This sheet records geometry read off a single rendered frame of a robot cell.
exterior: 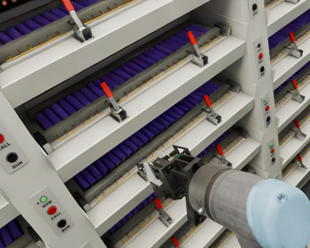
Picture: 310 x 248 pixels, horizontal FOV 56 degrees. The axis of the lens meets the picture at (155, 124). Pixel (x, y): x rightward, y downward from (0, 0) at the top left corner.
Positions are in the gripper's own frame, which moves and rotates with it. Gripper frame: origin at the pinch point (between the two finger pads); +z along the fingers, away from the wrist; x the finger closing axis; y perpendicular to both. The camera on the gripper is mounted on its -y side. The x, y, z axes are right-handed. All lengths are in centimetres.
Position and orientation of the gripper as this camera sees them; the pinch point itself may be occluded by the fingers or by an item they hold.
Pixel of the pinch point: (154, 172)
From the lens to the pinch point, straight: 69.8
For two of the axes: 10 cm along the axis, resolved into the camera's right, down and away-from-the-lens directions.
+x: -7.5, 5.4, -3.9
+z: -5.0, -0.7, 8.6
